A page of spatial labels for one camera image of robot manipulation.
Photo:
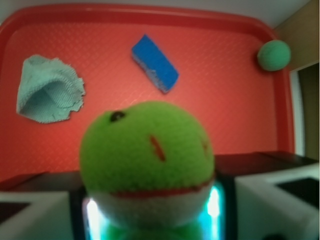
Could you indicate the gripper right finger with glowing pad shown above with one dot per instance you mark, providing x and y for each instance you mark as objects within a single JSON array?
[{"x": 271, "y": 195}]

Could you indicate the light green crumpled cloth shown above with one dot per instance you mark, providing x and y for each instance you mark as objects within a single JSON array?
[{"x": 49, "y": 90}]

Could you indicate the green plush frog toy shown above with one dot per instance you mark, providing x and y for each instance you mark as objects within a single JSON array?
[{"x": 148, "y": 166}]

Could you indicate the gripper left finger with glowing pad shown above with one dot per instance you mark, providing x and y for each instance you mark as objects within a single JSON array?
[{"x": 45, "y": 206}]

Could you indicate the green foam ball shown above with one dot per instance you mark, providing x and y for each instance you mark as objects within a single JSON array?
[{"x": 274, "y": 55}]

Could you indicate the blue sponge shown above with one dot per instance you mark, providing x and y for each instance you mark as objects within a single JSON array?
[{"x": 155, "y": 64}]

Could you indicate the red plastic tray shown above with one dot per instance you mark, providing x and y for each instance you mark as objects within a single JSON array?
[{"x": 243, "y": 108}]

